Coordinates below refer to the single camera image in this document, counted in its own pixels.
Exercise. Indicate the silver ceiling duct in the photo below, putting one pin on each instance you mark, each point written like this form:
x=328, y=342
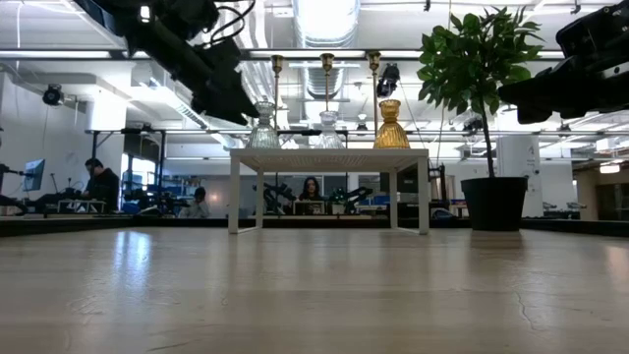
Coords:
x=326, y=19

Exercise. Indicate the white perforated metal shelf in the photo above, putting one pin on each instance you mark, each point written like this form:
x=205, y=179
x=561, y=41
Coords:
x=329, y=157

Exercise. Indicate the black metal table frame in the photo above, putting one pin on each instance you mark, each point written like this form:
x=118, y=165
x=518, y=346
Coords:
x=98, y=223

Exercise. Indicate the computer monitor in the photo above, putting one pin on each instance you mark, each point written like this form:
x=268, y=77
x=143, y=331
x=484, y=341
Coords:
x=34, y=174

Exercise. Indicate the lit rectangular lamp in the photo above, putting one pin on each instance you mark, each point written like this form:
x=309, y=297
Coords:
x=609, y=168

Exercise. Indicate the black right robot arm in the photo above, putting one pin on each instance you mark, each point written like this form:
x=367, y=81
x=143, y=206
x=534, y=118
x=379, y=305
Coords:
x=599, y=24

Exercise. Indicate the black ceiling camera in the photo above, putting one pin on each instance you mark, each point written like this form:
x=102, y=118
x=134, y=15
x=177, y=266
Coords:
x=52, y=95

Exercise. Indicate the tall gold candlestick holder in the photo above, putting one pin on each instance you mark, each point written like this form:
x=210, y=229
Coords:
x=277, y=64
x=327, y=61
x=374, y=61

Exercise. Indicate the clear ribbed glass candle holder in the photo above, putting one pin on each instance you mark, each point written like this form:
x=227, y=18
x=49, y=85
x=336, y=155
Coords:
x=329, y=140

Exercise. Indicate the background black robot arm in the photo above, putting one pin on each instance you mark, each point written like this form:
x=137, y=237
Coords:
x=275, y=194
x=351, y=196

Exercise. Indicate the amber ribbed glass candle holder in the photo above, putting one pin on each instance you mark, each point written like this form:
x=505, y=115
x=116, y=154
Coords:
x=391, y=135

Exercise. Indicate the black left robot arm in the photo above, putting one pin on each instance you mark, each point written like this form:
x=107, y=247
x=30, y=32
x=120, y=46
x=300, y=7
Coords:
x=147, y=24

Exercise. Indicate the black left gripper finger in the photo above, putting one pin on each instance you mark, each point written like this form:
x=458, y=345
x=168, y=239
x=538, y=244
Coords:
x=231, y=108

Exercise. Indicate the person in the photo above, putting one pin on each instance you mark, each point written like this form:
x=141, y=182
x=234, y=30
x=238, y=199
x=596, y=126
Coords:
x=310, y=189
x=103, y=189
x=196, y=209

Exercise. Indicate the green ribbed glass candle holder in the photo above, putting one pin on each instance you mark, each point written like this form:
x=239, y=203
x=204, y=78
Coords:
x=264, y=137

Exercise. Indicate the black hanging camera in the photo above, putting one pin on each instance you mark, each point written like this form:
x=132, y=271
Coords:
x=388, y=78

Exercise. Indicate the green plant in black pot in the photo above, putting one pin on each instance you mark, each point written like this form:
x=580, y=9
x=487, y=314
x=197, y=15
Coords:
x=494, y=204

